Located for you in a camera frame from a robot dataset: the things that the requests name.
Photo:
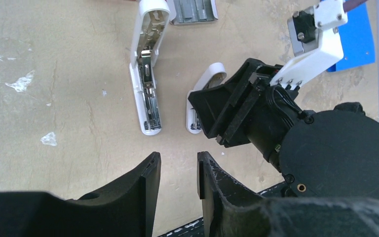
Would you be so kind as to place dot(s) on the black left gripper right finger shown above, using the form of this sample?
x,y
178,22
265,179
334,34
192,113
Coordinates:
x,y
230,209

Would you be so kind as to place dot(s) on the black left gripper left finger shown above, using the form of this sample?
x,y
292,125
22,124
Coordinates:
x,y
124,207

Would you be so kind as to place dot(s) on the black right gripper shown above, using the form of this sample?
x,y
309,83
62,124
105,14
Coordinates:
x,y
332,153

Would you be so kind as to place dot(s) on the staple tray with staples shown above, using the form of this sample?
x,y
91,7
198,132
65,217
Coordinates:
x,y
184,12

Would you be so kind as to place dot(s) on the white stapler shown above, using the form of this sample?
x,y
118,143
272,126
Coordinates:
x,y
150,25

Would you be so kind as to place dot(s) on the blue notebook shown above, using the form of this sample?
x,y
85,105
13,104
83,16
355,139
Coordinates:
x,y
357,41

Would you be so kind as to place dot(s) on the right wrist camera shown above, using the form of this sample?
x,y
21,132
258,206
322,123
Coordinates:
x,y
316,43

